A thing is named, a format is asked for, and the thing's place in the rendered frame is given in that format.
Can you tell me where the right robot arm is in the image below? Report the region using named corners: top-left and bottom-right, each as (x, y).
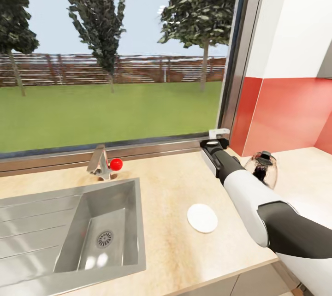
top-left (200, 128), bottom-right (332, 296)

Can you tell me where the electric kettle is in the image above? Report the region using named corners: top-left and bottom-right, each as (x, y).
top-left (244, 151), bottom-right (278, 190)

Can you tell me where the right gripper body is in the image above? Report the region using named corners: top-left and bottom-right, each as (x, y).
top-left (202, 138), bottom-right (228, 150)

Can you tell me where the saucer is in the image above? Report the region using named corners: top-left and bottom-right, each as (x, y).
top-left (187, 203), bottom-right (217, 232)

